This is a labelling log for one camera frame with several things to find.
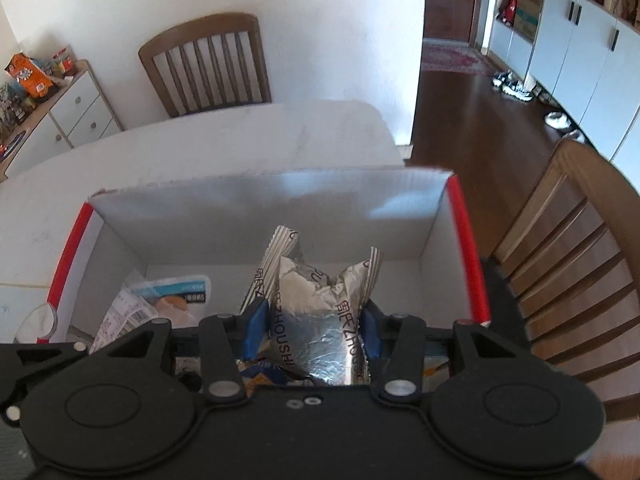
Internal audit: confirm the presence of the red patterned rug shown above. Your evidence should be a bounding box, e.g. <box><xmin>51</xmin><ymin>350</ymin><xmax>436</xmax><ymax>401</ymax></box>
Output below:
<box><xmin>421</xmin><ymin>42</ymin><xmax>496</xmax><ymax>77</ymax></box>

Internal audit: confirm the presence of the blue packet with orange print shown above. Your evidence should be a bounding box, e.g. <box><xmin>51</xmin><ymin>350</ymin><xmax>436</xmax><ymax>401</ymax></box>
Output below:
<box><xmin>236</xmin><ymin>359</ymin><xmax>307</xmax><ymax>387</ymax></box>

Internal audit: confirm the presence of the blue-grey wall cabinet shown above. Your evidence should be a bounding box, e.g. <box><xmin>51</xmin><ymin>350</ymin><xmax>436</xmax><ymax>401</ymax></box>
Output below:
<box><xmin>486</xmin><ymin>0</ymin><xmax>640</xmax><ymax>163</ymax></box>

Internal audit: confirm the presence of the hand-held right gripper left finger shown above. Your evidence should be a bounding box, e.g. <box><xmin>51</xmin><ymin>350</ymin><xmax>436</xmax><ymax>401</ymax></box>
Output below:
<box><xmin>105</xmin><ymin>297</ymin><xmax>269</xmax><ymax>406</ymax></box>

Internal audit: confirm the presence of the orange snack bag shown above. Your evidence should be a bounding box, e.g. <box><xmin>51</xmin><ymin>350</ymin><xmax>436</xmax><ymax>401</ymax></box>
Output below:
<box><xmin>4</xmin><ymin>52</ymin><xmax>55</xmax><ymax>99</ymax></box>

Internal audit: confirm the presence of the white pouch with orange print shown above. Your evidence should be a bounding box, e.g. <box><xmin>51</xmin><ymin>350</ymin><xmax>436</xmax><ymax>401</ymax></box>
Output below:
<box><xmin>89</xmin><ymin>274</ymin><xmax>214</xmax><ymax>357</ymax></box>

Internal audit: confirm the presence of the dark brown door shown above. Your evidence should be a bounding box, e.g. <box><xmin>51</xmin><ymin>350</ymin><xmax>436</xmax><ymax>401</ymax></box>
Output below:
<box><xmin>422</xmin><ymin>0</ymin><xmax>485</xmax><ymax>45</ymax></box>

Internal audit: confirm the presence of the pair of shoes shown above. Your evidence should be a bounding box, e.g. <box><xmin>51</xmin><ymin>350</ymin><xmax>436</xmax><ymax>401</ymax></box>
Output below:
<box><xmin>491</xmin><ymin>70</ymin><xmax>535</xmax><ymax>104</ymax></box>

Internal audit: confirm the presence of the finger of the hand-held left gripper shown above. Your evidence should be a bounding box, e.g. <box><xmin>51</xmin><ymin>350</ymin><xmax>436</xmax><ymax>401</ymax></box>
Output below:
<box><xmin>0</xmin><ymin>342</ymin><xmax>90</xmax><ymax>401</ymax></box>

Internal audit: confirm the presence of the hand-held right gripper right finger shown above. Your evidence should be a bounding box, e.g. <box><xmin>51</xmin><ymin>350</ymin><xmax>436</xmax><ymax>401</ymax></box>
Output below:
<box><xmin>360</xmin><ymin>300</ymin><xmax>521</xmax><ymax>405</ymax></box>

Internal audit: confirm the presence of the brown wooden chair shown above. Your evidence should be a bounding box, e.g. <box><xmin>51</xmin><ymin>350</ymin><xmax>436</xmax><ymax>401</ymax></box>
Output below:
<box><xmin>479</xmin><ymin>138</ymin><xmax>640</xmax><ymax>408</ymax></box>
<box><xmin>138</xmin><ymin>12</ymin><xmax>274</xmax><ymax>119</ymax></box>

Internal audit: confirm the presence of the cardboard carton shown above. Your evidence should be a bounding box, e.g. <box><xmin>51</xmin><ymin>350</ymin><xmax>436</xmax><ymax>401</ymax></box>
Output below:
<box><xmin>515</xmin><ymin>0</ymin><xmax>544</xmax><ymax>42</ymax></box>

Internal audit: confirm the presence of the white sideboard with wooden top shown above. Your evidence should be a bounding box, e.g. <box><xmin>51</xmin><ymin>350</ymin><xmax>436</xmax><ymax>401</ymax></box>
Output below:
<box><xmin>0</xmin><ymin>59</ymin><xmax>124</xmax><ymax>182</ymax></box>

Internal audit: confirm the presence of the red cardboard box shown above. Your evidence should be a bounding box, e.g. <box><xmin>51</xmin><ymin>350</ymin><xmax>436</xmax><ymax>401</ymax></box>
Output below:
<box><xmin>46</xmin><ymin>166</ymin><xmax>494</xmax><ymax>392</ymax></box>

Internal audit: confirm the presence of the red-lidded jar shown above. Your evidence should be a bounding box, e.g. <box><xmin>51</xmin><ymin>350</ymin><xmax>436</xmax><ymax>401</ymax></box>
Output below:
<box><xmin>51</xmin><ymin>46</ymin><xmax>76</xmax><ymax>74</ymax></box>

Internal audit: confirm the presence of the metallic snack packet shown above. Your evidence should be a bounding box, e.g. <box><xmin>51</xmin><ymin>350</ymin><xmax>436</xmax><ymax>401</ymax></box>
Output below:
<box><xmin>239</xmin><ymin>225</ymin><xmax>385</xmax><ymax>390</ymax></box>

